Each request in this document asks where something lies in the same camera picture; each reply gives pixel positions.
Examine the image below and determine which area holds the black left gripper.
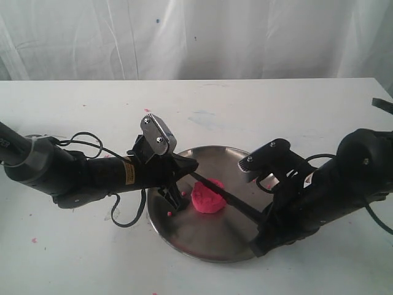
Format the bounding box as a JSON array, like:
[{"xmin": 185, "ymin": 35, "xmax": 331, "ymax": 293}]
[{"xmin": 52, "ymin": 151, "xmax": 199, "ymax": 213}]

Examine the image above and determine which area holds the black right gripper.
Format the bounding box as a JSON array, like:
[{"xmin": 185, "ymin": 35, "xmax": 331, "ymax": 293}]
[{"xmin": 249, "ymin": 159, "xmax": 362, "ymax": 258}]

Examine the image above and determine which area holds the black knife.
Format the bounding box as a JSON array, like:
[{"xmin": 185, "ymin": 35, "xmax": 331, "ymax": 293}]
[{"xmin": 190, "ymin": 173, "xmax": 261, "ymax": 224}]

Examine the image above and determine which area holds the pink dough lump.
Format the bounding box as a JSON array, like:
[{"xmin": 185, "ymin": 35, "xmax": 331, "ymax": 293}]
[{"xmin": 191, "ymin": 181, "xmax": 227, "ymax": 214}]

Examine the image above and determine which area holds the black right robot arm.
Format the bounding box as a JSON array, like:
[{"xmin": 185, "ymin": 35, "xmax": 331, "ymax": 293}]
[{"xmin": 246, "ymin": 128, "xmax": 392, "ymax": 257}]

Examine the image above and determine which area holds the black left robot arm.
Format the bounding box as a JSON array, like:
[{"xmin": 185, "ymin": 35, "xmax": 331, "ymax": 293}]
[{"xmin": 1, "ymin": 118, "xmax": 198, "ymax": 209}]

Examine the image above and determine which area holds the round steel plate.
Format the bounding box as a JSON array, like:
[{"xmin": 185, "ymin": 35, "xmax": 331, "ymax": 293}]
[{"xmin": 147, "ymin": 146, "xmax": 273, "ymax": 262}]

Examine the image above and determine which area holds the white plastic backdrop sheet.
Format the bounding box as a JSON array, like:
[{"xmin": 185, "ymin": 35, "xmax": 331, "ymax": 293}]
[{"xmin": 1, "ymin": 1, "xmax": 392, "ymax": 84}]

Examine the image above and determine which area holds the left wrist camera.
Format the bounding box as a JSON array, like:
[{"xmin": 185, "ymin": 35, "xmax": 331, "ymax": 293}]
[{"xmin": 140, "ymin": 113, "xmax": 177, "ymax": 155}]

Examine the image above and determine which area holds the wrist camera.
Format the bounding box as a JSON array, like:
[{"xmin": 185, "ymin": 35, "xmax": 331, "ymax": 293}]
[
  {"xmin": 140, "ymin": 113, "xmax": 177, "ymax": 155},
  {"xmin": 238, "ymin": 138, "xmax": 315, "ymax": 192}
]

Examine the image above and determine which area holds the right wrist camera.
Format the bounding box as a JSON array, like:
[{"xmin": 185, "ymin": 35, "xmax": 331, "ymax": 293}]
[{"xmin": 238, "ymin": 138, "xmax": 315, "ymax": 192}]

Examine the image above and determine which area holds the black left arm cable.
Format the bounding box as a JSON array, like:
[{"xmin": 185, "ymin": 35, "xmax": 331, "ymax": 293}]
[{"xmin": 56, "ymin": 132, "xmax": 147, "ymax": 229}]

